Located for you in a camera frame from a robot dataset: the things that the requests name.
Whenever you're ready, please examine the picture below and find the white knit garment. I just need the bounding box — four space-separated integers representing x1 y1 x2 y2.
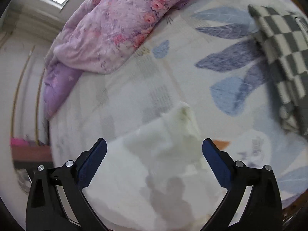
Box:
84 103 224 230

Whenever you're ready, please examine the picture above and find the purple pillow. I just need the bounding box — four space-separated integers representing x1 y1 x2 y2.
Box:
43 62 84 120

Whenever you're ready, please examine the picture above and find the white patterned bed blanket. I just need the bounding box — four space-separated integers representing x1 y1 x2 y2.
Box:
50 0 307 207

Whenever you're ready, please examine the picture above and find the grey white checkered garment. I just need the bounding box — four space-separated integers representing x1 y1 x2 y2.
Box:
248 5 307 137

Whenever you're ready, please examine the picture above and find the pink floral quilt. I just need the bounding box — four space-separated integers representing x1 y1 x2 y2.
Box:
46 0 182 74

